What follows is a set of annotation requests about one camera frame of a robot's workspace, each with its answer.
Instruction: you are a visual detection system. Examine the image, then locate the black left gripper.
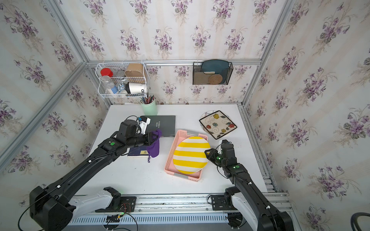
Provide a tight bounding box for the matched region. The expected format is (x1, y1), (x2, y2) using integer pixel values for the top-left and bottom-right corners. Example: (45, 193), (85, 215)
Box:
(126, 132), (161, 150)

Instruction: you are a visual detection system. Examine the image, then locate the purple microfibre cloth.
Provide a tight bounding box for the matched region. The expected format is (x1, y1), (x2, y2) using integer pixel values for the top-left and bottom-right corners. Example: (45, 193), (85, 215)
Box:
(147, 129), (162, 163)

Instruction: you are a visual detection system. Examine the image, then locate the yellow striped round plate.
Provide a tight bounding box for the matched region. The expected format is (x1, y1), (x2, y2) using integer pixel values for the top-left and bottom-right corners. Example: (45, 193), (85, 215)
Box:
(172, 137), (211, 174)

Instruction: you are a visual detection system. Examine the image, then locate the square floral plate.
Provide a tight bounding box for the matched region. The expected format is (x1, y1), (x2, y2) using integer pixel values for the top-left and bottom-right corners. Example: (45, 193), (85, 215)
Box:
(199, 110), (238, 140)

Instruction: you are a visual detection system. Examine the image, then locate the white plaid round plate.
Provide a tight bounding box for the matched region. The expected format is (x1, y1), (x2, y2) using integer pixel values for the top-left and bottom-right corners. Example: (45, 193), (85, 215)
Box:
(199, 110), (215, 119)

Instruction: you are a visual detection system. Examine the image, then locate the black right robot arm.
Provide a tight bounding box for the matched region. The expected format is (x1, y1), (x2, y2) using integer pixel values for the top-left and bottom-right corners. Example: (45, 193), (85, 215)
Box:
(204, 140), (294, 231)

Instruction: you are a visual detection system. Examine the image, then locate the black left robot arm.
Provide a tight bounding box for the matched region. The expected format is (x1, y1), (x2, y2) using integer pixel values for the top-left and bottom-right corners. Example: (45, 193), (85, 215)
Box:
(29, 119), (161, 231)

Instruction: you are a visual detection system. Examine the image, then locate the teal plate in holder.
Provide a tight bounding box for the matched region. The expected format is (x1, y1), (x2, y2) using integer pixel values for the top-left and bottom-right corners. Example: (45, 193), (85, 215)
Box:
(201, 59), (229, 84)

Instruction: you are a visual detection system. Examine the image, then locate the navy blue book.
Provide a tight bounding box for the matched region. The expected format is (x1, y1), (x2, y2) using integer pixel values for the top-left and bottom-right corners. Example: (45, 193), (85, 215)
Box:
(127, 146), (149, 157)

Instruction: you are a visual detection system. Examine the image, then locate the dark grey fashion book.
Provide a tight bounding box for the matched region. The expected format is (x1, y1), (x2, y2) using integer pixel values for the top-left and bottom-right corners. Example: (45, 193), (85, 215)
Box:
(146, 115), (176, 138)

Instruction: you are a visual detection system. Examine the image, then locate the pink perforated plastic tray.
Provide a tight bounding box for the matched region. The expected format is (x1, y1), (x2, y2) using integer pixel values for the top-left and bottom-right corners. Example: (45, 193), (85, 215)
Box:
(164, 130), (211, 182)

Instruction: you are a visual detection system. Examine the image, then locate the mint green pencil cup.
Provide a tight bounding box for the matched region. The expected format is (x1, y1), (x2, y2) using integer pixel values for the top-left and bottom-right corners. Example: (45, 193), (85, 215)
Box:
(141, 95), (158, 116)

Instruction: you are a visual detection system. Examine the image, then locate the clear plastic bottle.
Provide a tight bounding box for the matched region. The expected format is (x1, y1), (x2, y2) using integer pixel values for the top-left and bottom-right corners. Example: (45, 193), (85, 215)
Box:
(101, 76), (118, 94)

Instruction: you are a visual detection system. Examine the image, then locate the round cork coaster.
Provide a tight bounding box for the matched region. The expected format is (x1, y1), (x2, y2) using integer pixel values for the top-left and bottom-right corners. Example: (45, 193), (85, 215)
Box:
(208, 74), (223, 85)

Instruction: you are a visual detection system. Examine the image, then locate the red lidded jar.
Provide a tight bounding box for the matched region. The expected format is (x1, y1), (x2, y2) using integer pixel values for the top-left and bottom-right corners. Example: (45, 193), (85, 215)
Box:
(100, 68), (113, 78)

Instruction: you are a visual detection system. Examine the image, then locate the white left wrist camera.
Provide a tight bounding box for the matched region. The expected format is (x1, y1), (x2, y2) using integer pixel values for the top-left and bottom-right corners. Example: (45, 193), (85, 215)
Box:
(138, 116), (151, 135)

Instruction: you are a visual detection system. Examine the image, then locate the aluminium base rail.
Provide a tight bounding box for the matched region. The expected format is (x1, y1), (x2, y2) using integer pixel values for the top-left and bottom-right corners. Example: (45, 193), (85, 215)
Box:
(46, 193), (301, 231)

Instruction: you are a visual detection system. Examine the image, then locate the white wire wall basket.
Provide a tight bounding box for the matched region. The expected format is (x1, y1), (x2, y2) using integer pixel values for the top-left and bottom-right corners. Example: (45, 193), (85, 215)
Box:
(95, 62), (149, 99)

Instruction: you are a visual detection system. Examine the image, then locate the black mesh wall holder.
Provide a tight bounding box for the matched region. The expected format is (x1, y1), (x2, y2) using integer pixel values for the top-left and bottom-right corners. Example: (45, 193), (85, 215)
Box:
(192, 61), (234, 85)

